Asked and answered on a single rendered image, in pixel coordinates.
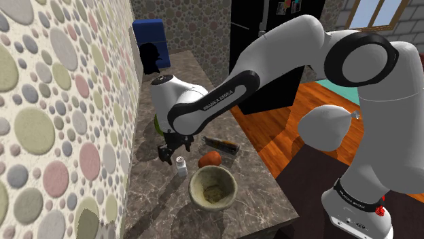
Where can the beige stone bowl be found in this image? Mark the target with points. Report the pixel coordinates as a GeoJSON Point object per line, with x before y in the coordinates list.
{"type": "Point", "coordinates": [213, 188]}

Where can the blue box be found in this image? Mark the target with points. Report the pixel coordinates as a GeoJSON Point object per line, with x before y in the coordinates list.
{"type": "Point", "coordinates": [151, 36]}

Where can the dark robot stand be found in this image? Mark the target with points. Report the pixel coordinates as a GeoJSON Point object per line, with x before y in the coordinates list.
{"type": "Point", "coordinates": [308, 185]}

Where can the orange round fruit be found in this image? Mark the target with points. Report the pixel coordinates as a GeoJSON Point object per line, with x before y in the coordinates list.
{"type": "Point", "coordinates": [209, 159]}

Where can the wooden framed window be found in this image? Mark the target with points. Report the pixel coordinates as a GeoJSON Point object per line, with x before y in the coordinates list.
{"type": "Point", "coordinates": [374, 13]}

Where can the teal rug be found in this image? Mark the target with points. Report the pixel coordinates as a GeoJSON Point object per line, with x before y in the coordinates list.
{"type": "Point", "coordinates": [343, 91]}

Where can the green round thing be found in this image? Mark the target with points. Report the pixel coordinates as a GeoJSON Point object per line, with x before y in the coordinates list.
{"type": "Point", "coordinates": [158, 125]}

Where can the white salt shaker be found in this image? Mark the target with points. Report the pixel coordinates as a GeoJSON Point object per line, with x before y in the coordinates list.
{"type": "Point", "coordinates": [181, 167]}

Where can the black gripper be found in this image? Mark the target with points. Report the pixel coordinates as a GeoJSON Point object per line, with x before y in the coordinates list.
{"type": "Point", "coordinates": [176, 138]}

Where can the black refrigerator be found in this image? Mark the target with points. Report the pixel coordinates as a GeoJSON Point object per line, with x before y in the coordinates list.
{"type": "Point", "coordinates": [251, 36]}

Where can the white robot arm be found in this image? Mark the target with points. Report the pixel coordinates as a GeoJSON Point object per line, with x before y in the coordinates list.
{"type": "Point", "coordinates": [381, 132]}

